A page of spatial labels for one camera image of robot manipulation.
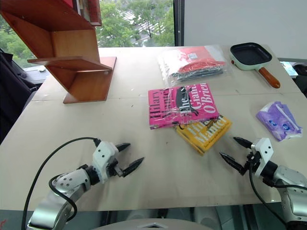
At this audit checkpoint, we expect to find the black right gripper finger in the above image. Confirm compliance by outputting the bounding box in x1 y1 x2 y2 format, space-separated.
233 137 253 149
219 152 245 172

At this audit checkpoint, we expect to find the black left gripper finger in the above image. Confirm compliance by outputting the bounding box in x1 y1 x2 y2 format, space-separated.
122 157 145 178
115 142 131 152

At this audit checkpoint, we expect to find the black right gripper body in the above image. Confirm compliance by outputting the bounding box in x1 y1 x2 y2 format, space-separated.
239 151 261 176

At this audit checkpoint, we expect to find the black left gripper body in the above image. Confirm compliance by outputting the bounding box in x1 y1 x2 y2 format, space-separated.
105 153 125 178

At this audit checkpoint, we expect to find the yellow paperback book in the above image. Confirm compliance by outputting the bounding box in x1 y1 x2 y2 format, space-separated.
175 115 233 157

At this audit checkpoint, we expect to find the pink paperback book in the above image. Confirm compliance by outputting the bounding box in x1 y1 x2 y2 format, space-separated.
148 82 220 130

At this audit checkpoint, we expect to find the brown wooden zigzag bookshelf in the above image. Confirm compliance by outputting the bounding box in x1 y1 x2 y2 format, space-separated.
0 0 118 104

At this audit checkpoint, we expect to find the purple tissue pack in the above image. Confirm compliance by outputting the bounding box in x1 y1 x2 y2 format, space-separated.
255 101 304 142

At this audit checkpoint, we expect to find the grey rounded robot torso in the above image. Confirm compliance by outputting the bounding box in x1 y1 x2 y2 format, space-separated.
90 217 214 230

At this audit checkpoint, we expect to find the dark chair with blue item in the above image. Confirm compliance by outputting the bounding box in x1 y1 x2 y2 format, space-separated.
279 57 307 98

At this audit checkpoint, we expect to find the clear plastic bag of clothes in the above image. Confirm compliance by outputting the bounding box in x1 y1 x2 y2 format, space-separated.
157 45 232 88

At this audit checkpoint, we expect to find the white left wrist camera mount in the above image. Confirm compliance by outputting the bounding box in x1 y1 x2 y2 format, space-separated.
92 141 119 184

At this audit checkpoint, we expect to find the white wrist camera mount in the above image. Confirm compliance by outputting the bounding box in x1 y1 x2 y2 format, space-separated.
250 137 274 178
92 141 119 184

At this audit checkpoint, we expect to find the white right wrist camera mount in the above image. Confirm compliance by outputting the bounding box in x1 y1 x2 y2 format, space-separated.
250 137 274 178

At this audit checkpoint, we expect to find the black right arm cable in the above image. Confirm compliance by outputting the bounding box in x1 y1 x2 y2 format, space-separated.
248 164 307 227

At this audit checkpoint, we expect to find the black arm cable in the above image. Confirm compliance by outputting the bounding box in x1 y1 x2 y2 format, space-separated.
21 137 101 230
248 164 307 227

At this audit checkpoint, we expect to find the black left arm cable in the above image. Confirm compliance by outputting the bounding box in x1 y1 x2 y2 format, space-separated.
21 137 101 230

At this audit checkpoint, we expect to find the green square pan, wooden handle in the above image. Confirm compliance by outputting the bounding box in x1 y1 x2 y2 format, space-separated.
229 42 281 90

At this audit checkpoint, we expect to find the black window frame post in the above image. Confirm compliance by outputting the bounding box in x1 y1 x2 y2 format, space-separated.
173 0 185 47

